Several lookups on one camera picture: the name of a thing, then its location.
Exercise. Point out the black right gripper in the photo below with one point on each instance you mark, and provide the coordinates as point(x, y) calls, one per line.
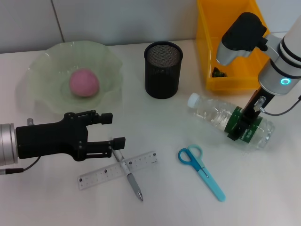
point(257, 103)

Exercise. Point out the grey ballpoint pen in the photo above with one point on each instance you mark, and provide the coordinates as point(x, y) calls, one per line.
point(131, 181)

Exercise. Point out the pink peach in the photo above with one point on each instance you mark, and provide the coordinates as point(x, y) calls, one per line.
point(83, 82)

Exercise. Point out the clear plastic ruler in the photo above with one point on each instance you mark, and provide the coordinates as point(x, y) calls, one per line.
point(103, 173)

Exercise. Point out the green glass fruit plate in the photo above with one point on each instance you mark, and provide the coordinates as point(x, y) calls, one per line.
point(47, 70)

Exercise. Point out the blue scissors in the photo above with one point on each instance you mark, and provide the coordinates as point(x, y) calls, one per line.
point(204, 175)

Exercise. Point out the black mesh pen cup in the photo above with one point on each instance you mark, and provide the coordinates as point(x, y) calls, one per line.
point(162, 80)

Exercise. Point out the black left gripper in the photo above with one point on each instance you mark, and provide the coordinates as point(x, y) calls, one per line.
point(49, 139)

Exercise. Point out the clear green-label water bottle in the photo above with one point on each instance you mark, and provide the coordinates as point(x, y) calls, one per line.
point(209, 110)

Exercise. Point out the green plastic wrapper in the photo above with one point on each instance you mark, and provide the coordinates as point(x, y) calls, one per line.
point(218, 73)

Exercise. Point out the yellow plastic bin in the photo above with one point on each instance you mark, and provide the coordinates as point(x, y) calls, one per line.
point(211, 35)

